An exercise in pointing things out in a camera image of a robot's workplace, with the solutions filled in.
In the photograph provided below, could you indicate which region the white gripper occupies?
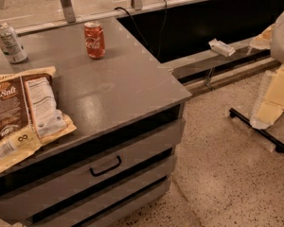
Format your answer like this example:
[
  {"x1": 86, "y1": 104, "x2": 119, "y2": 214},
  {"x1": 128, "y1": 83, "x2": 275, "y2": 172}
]
[{"x1": 249, "y1": 11, "x2": 284, "y2": 130}]

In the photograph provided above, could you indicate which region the red coke can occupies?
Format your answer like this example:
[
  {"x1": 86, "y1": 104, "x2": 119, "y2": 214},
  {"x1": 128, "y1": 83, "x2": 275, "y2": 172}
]
[{"x1": 84, "y1": 21, "x2": 105, "y2": 60}]

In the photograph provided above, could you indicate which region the brown sea salt chip bag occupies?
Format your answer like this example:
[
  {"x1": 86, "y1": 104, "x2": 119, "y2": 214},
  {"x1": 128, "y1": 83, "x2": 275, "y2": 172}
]
[{"x1": 0, "y1": 66, "x2": 77, "y2": 173}]

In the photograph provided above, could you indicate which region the silver green soda can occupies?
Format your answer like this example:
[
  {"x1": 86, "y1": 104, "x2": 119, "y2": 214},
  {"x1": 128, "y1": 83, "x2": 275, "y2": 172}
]
[{"x1": 0, "y1": 23, "x2": 27, "y2": 64}]

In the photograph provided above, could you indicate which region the small white box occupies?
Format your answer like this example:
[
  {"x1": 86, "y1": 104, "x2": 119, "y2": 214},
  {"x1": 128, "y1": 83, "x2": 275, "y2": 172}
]
[{"x1": 209, "y1": 39, "x2": 236, "y2": 57}]

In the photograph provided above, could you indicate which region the black metal floor stand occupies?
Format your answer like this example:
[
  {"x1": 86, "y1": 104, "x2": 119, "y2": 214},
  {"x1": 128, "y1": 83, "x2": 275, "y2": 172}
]
[{"x1": 229, "y1": 108, "x2": 284, "y2": 153}]

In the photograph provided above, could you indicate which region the grey drawer cabinet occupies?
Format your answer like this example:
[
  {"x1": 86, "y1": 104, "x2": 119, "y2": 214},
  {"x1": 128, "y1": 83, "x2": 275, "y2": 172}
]
[{"x1": 0, "y1": 18, "x2": 190, "y2": 227}]

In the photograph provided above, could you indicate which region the black cable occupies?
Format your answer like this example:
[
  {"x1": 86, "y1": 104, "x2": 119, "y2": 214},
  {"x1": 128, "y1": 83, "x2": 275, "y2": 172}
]
[{"x1": 114, "y1": 0, "x2": 169, "y2": 59}]

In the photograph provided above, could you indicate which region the black drawer handle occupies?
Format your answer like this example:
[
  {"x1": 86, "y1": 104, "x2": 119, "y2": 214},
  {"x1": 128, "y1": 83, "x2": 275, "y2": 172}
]
[{"x1": 89, "y1": 155, "x2": 122, "y2": 177}]

